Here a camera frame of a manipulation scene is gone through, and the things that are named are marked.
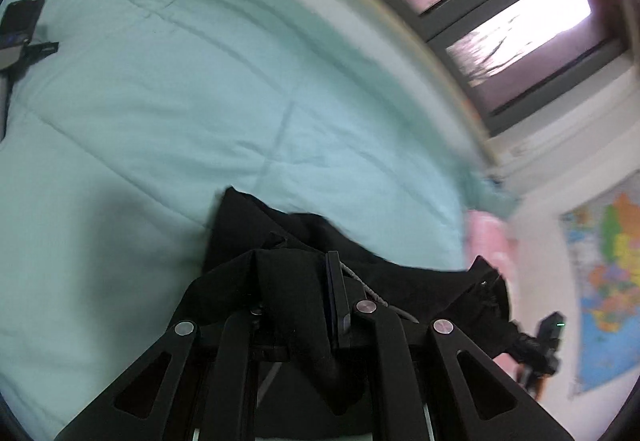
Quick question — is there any teal quilted blanket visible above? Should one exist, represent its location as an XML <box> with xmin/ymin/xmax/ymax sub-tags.
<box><xmin>0</xmin><ymin>0</ymin><xmax>521</xmax><ymax>441</ymax></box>

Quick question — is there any pink pillow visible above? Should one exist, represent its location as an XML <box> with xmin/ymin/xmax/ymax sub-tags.
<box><xmin>462</xmin><ymin>210</ymin><xmax>521</xmax><ymax>279</ymax></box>

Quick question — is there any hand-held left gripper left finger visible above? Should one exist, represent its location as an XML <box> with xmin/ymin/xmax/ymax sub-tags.
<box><xmin>52</xmin><ymin>306</ymin><xmax>266</xmax><ymax>441</ymax></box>

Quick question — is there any black hooded jacket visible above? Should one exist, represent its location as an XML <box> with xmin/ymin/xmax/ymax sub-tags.
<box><xmin>172</xmin><ymin>186</ymin><xmax>526</xmax><ymax>417</ymax></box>

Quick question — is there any black smartphone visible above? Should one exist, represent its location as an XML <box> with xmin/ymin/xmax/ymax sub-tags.
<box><xmin>0</xmin><ymin>0</ymin><xmax>46</xmax><ymax>72</ymax></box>

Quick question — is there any beige window sill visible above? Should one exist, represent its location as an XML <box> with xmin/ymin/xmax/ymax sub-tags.
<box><xmin>240</xmin><ymin>0</ymin><xmax>501</xmax><ymax>167</ymax></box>

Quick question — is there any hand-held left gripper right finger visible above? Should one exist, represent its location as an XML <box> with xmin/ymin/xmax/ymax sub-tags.
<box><xmin>324</xmin><ymin>251</ymin><xmax>573</xmax><ymax>441</ymax></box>

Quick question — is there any colourful wall map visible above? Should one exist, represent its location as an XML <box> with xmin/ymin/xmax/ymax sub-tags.
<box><xmin>560</xmin><ymin>186</ymin><xmax>640</xmax><ymax>399</ymax></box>

